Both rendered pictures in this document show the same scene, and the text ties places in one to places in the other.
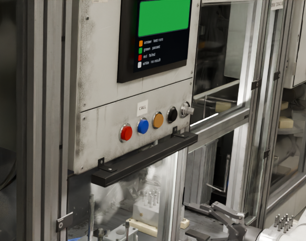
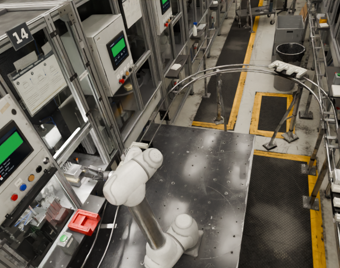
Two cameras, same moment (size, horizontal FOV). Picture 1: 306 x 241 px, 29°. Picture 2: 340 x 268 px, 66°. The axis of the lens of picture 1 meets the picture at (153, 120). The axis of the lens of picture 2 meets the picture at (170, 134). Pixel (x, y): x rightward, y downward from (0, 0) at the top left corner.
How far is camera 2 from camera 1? 0.89 m
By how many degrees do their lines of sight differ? 25
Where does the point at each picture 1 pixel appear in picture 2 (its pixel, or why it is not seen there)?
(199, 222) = (94, 161)
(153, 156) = (33, 196)
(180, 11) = (13, 141)
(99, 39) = not seen: outside the picture
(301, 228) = not seen: hidden behind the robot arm
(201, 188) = (90, 147)
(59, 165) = not seen: outside the picture
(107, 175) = (9, 223)
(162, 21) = (3, 154)
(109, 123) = (1, 202)
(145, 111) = (21, 181)
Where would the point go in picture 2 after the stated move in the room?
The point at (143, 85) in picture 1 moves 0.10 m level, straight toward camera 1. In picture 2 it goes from (13, 176) to (8, 193)
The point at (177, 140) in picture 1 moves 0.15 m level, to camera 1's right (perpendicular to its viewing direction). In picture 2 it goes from (45, 177) to (74, 170)
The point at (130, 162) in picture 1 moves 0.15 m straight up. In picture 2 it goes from (22, 207) to (5, 189)
